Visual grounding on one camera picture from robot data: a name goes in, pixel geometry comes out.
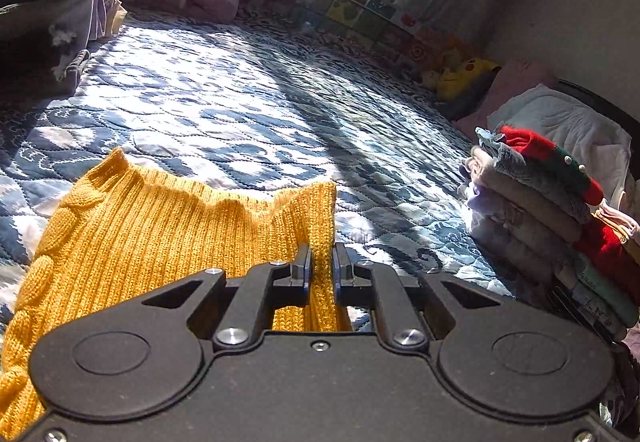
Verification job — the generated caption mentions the lilac folded garment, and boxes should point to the lilac folded garment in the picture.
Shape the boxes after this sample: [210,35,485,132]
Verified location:
[461,182,578,287]

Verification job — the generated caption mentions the red folded garment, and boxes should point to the red folded garment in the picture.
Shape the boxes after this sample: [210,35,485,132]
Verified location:
[573,217,640,306]

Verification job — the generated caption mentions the red green knitted garment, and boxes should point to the red green knitted garment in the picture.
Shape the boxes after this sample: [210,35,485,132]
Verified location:
[499,125,604,206]

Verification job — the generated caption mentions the teal folded garment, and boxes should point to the teal folded garment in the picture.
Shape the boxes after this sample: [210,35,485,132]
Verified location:
[554,254,639,340]

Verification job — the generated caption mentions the colourful alphabet foam bumper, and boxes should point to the colourful alphabet foam bumper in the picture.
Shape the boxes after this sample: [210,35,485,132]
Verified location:
[243,0,463,74]

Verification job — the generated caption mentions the yellow knitted sweater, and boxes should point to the yellow knitted sweater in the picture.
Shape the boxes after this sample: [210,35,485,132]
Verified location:
[1,150,350,440]

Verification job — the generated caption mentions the grey blue folded garment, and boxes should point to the grey blue folded garment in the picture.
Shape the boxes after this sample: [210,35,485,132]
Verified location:
[475,127,591,225]

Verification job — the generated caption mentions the pink pillow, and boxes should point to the pink pillow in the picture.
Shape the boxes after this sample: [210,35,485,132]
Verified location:
[454,59,558,139]

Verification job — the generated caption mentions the beige folded garment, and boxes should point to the beige folded garment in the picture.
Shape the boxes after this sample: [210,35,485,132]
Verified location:
[464,147,582,244]

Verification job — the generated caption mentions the yellow plush toy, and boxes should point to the yellow plush toy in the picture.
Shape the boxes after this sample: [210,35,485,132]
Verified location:
[421,48,500,101]

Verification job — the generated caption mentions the blue white patterned quilt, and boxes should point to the blue white patterned quilt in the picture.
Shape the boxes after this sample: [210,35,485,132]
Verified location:
[1,10,506,322]

